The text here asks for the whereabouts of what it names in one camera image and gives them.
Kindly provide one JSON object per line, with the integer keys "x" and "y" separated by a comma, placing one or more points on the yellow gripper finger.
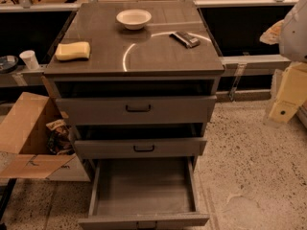
{"x": 272, "y": 34}
{"x": 289, "y": 94}

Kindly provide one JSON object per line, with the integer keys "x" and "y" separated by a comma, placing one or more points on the yellow sponge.
{"x": 73, "y": 51}

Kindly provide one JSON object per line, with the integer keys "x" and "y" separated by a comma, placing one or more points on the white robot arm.
{"x": 290, "y": 34}

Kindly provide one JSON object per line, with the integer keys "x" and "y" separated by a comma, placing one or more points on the top grey drawer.
{"x": 132, "y": 111}

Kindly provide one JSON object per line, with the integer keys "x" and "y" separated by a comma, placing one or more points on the grey drawer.
{"x": 100, "y": 149}
{"x": 132, "y": 111}
{"x": 144, "y": 194}

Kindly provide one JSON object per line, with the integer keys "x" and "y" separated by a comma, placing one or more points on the middle grey drawer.
{"x": 100, "y": 149}

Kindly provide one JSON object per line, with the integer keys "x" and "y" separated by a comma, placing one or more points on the grey drawer cabinet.
{"x": 134, "y": 64}

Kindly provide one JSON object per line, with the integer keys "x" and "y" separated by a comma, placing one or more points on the bottom grey drawer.
{"x": 144, "y": 194}

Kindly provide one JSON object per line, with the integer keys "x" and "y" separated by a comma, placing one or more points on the white bowl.
{"x": 134, "y": 19}

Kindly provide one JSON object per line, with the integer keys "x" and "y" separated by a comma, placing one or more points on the snack bag in box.
{"x": 58, "y": 142}

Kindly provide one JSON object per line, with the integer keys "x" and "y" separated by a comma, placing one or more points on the white paper cup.
{"x": 29, "y": 59}

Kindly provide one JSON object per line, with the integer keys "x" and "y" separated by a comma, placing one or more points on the open cardboard box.
{"x": 24, "y": 135}

